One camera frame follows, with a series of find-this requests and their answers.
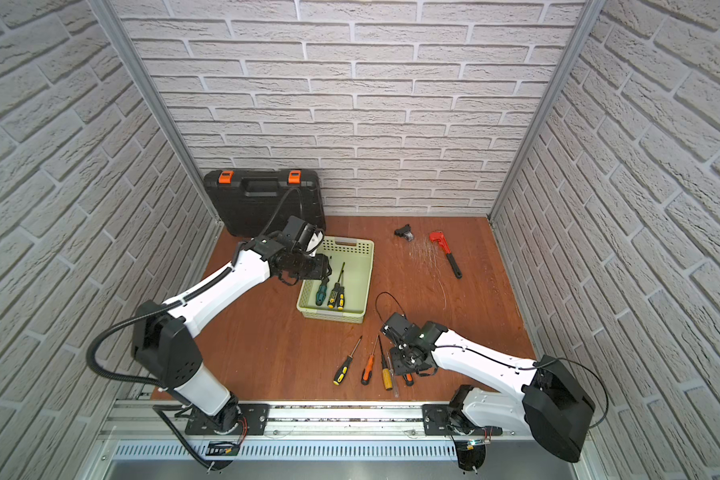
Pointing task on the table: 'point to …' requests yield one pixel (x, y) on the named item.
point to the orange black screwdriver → (367, 372)
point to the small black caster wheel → (406, 232)
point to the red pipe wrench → (439, 236)
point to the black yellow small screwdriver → (340, 294)
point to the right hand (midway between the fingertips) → (403, 363)
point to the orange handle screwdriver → (408, 379)
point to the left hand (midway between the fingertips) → (328, 267)
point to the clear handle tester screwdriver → (396, 390)
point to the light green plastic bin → (357, 255)
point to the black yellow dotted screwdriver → (334, 292)
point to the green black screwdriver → (321, 294)
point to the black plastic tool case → (246, 201)
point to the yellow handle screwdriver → (387, 374)
